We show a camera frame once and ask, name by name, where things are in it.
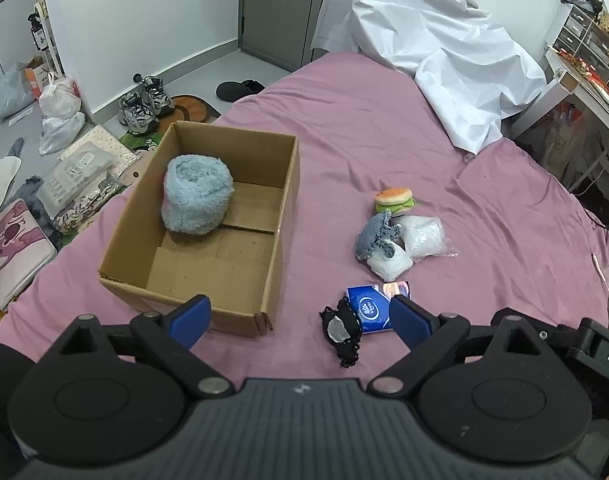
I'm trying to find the hamburger plush toy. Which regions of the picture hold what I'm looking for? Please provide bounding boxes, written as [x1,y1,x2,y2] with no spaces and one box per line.
[374,187,416,218]

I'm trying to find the grey white sneaker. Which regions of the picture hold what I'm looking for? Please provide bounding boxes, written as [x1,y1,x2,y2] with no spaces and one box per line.
[118,92,160,133]
[142,76,174,116]

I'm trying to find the grey drawer organizer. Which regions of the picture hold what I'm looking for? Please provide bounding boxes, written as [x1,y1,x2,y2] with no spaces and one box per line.
[554,7,609,73]

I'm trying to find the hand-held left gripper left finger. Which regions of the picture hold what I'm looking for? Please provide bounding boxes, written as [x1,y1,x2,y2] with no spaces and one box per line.
[49,295,235,397]

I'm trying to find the grey plastic packet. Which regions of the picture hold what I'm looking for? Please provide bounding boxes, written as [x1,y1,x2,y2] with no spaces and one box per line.
[36,141,116,206]

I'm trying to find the grey blue plastic bag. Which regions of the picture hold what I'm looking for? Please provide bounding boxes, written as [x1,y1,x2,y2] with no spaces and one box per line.
[0,62,35,123]

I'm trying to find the white rack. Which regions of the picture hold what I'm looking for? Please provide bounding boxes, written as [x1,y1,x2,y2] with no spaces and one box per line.
[29,2,65,78]

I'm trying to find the brown paper bag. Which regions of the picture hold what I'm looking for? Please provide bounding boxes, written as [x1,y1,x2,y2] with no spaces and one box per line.
[541,102,585,176]

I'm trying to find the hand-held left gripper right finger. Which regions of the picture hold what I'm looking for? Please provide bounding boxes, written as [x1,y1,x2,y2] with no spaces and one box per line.
[368,296,550,396]

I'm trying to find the black spray bottle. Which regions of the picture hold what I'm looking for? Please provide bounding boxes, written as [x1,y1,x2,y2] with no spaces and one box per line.
[28,14,48,53]

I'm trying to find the pink bed sheet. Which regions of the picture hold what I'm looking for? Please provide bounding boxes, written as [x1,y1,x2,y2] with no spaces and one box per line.
[0,51,609,391]

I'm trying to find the brown cardboard box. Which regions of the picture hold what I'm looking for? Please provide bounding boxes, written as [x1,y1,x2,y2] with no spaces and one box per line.
[98,121,301,337]

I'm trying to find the white desk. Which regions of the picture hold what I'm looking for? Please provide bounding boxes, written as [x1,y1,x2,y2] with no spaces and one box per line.
[507,45,609,196]

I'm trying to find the clear plastic bag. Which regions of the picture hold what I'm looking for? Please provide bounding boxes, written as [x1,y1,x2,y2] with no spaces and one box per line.
[398,215,457,263]

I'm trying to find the dark clothing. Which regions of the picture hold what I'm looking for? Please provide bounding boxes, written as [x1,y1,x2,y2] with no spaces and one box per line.
[0,340,35,461]

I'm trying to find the cream dotted packet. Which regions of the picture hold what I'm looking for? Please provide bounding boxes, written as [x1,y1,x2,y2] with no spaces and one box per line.
[64,125,140,171]

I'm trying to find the black lace eye mask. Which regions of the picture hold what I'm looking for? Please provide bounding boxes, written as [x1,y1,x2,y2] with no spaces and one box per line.
[319,297,362,370]

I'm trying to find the white soft packet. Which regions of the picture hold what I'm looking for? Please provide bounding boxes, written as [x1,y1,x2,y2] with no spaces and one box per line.
[367,245,414,282]

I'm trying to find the blue grey fluffy rug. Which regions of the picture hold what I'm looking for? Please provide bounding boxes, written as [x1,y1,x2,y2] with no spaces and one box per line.
[7,175,65,251]

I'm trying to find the leopard print packet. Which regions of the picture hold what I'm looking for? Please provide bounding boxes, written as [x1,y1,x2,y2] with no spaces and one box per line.
[52,180,125,235]

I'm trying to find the orange white carton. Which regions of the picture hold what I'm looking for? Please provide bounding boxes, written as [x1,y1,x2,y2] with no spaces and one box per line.
[24,56,50,100]

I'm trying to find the blue fluffy rolled towel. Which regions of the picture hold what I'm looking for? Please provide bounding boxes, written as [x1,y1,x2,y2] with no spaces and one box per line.
[160,155,235,236]

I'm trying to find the grey door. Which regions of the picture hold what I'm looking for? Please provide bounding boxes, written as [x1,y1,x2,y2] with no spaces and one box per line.
[239,0,332,72]

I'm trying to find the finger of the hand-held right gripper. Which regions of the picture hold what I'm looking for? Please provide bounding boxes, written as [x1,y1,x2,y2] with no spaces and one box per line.
[533,319,585,361]

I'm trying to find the grey blue knitted cloth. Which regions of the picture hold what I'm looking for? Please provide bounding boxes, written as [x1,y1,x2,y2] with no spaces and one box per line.
[354,212,402,261]

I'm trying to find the blue tissue pack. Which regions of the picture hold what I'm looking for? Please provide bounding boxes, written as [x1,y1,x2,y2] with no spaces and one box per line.
[345,281,412,335]

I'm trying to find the white cable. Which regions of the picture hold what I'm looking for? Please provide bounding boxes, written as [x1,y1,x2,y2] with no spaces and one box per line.
[591,254,609,331]

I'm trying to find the brown bear door mat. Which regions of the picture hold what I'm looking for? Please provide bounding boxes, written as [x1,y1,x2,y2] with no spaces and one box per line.
[169,94,222,123]

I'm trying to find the white cover sheet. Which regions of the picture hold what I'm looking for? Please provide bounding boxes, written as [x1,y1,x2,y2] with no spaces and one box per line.
[311,0,547,155]

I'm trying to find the pink printed cushion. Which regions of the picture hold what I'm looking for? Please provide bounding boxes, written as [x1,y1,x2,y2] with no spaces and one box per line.
[0,199,58,311]

